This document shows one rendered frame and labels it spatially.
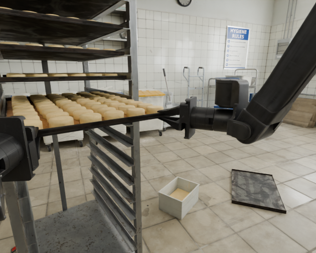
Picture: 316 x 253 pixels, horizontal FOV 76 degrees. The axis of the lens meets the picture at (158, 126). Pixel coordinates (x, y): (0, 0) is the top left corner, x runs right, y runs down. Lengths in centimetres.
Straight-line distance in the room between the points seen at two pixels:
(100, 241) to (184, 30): 378
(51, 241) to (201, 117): 117
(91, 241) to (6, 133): 106
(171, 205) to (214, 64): 359
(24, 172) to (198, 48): 424
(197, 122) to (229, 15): 458
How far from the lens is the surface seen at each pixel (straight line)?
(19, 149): 36
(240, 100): 47
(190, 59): 434
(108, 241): 134
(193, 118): 50
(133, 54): 81
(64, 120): 47
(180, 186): 190
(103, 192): 141
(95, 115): 49
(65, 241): 141
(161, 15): 412
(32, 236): 94
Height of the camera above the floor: 107
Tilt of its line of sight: 15 degrees down
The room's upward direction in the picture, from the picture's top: straight up
